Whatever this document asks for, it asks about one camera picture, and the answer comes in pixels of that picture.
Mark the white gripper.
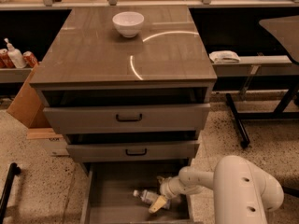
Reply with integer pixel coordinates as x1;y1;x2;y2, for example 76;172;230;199
149;176;184;214

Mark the clear plastic water bottle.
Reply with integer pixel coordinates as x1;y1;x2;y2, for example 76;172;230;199
133;189;170;210

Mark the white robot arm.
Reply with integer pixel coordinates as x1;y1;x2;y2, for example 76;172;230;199
149;155;284;224

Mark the grey middle drawer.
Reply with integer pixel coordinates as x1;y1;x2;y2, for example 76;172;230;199
66;140;199;162

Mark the grey open bottom drawer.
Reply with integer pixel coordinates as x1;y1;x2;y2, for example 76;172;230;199
80;160;193;224

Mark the grey drawer cabinet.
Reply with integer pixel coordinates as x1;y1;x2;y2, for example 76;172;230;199
29;5;218;173

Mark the grey top drawer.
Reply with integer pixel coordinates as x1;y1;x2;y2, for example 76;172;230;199
44;104;210;134

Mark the white pump dispenser bottle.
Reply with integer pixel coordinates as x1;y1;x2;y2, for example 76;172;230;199
5;38;26;69

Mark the white cardboard box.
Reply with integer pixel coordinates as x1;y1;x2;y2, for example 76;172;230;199
26;128;68;157

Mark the black chair base foot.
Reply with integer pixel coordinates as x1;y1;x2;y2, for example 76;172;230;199
282;187;299;198

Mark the folded white cloth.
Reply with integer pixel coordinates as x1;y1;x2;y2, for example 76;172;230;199
209;50;240;63

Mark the black stand foot left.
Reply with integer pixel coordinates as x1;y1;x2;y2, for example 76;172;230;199
0;162;21;224

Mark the white ceramic bowl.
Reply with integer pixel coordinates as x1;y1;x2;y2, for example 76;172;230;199
112;11;144;38

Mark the red soda can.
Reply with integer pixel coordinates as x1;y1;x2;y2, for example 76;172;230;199
0;49;15;68
23;51;38;67

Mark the grey left shelf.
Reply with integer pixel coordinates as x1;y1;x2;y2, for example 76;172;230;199
0;68;32;84

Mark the red soda can left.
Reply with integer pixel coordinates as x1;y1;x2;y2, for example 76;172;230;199
0;49;15;68

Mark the grey side table top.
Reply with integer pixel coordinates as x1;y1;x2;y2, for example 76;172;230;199
259;15;299;64

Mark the black table leg frame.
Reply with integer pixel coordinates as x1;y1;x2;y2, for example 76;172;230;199
225;84;299;148

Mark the grey right shelf rail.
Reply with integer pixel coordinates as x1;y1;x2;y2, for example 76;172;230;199
213;55;299;77

